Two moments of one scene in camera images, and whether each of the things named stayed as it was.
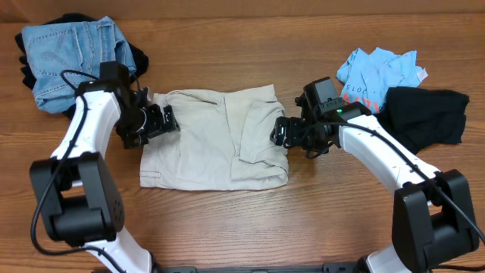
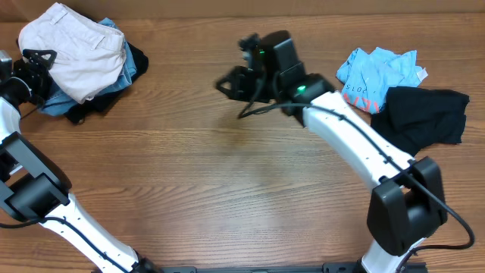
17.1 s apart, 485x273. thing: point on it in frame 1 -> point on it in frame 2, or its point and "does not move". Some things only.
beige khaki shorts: [223, 142] -> [90, 56]
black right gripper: [284, 130] -> [241, 85]
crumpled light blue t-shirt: [367, 78] does not move
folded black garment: [141, 64] does not move
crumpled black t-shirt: [423, 117] does not move
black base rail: [193, 268] does not move
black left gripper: [154, 126] -> [35, 76]
